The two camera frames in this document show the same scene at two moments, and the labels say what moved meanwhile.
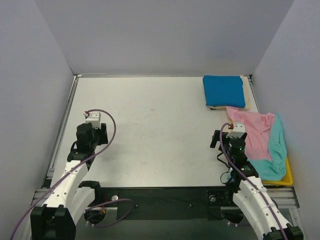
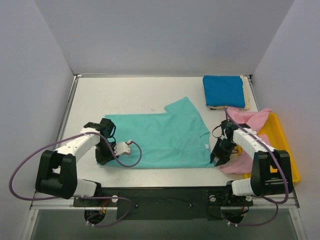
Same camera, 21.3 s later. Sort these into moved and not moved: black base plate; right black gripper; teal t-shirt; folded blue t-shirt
Moved: teal t-shirt; right black gripper
Not moved: black base plate; folded blue t-shirt
